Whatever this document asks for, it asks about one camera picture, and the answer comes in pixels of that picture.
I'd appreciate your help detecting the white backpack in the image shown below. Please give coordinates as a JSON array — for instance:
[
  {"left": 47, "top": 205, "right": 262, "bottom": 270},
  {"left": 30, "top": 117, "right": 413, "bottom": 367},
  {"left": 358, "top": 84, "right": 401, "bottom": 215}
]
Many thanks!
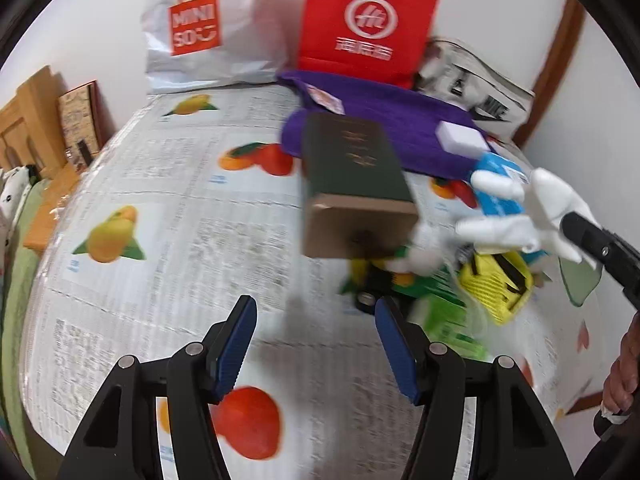
[{"left": 415, "top": 37, "right": 536, "bottom": 146}]

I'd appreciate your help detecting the white plastic shopping bag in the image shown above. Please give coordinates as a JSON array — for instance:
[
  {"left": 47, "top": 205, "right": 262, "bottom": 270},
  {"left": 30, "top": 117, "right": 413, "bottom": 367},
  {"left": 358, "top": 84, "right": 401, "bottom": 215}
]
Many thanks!
[{"left": 141, "top": 0, "right": 296, "bottom": 95}]

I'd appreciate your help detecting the fruit print sachet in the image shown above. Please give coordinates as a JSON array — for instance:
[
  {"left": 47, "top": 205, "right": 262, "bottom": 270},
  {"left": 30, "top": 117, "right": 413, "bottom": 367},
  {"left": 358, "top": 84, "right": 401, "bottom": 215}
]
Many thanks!
[{"left": 306, "top": 85, "right": 347, "bottom": 115}]

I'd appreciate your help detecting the grey green flat piece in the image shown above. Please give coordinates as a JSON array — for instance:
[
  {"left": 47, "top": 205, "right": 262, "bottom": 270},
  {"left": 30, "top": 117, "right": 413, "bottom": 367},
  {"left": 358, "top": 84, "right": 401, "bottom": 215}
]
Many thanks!
[{"left": 559, "top": 255, "right": 603, "bottom": 308}]

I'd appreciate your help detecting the blue packet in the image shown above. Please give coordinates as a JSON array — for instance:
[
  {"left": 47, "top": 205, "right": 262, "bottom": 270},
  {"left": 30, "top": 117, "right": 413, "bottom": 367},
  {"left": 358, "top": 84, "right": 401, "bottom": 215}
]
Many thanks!
[{"left": 472, "top": 152, "right": 551, "bottom": 268}]

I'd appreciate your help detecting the red paper bag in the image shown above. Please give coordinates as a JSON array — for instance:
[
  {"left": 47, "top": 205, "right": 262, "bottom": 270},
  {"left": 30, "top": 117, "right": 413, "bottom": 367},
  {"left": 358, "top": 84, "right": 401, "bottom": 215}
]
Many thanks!
[{"left": 297, "top": 0, "right": 443, "bottom": 92}]

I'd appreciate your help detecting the yellow black striped pouch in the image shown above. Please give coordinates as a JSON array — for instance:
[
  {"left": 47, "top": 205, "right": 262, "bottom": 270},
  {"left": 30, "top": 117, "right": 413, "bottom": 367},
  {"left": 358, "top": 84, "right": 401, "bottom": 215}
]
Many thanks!
[{"left": 459, "top": 250, "right": 535, "bottom": 327}]

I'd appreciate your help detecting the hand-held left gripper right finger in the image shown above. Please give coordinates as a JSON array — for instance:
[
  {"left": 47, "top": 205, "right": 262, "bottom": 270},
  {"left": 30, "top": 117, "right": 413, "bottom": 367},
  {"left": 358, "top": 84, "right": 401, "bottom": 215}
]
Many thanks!
[{"left": 375, "top": 296, "right": 576, "bottom": 480}]

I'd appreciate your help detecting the purple towel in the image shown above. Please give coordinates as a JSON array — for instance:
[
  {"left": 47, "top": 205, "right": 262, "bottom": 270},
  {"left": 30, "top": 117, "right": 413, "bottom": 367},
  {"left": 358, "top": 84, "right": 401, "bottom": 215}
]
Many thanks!
[{"left": 277, "top": 71, "right": 493, "bottom": 181}]

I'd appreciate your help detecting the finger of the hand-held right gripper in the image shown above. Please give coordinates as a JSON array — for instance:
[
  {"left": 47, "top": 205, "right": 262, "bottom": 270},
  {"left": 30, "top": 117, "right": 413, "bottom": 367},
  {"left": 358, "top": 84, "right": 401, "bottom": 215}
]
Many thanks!
[{"left": 562, "top": 212, "right": 640, "bottom": 311}]

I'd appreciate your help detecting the green bedspread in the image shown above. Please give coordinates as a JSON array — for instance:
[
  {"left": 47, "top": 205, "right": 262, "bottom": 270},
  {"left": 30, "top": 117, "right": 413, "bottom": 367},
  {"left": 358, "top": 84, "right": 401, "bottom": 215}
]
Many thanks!
[{"left": 0, "top": 180, "right": 56, "bottom": 480}]

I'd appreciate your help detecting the brown door frame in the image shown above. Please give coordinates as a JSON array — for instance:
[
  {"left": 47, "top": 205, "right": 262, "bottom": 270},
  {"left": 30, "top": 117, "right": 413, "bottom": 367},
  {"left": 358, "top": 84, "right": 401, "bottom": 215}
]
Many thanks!
[{"left": 515, "top": 0, "right": 586, "bottom": 148}]

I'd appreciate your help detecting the framed picture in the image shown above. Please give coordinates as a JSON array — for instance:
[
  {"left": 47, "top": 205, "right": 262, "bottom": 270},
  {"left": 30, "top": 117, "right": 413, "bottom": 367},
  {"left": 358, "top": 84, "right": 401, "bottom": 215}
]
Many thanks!
[{"left": 57, "top": 80, "right": 108, "bottom": 171}]

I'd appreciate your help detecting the wooden headboard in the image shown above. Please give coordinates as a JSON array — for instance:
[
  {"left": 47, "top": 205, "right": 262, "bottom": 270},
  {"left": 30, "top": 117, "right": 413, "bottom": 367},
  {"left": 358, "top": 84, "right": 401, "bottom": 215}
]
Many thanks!
[{"left": 0, "top": 65, "right": 68, "bottom": 181}]

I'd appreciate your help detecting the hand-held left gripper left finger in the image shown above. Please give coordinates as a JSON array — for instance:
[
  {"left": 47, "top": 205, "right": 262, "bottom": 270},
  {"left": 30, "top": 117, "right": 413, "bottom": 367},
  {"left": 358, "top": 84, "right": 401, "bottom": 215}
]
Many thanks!
[{"left": 57, "top": 295, "right": 258, "bottom": 480}]

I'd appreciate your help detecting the person's right hand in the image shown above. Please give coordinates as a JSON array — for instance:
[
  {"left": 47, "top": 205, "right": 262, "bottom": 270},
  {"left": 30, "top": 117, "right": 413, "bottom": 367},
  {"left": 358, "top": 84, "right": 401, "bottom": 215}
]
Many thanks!
[{"left": 602, "top": 322, "right": 640, "bottom": 423}]

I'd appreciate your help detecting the fruit print table cover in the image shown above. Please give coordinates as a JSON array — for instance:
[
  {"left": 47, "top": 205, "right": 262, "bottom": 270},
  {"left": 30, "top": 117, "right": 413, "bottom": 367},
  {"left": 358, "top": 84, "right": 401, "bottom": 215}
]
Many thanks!
[{"left": 22, "top": 82, "right": 608, "bottom": 480}]

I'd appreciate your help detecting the white foam block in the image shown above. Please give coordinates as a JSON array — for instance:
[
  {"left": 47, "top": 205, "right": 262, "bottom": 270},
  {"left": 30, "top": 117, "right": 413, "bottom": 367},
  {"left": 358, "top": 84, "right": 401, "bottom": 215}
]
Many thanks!
[{"left": 435, "top": 121, "right": 490, "bottom": 157}]

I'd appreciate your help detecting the green tissue packet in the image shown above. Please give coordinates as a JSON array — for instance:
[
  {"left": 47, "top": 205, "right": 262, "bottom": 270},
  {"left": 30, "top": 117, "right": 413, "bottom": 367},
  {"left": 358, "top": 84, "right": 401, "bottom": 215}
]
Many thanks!
[{"left": 410, "top": 267, "right": 493, "bottom": 361}]

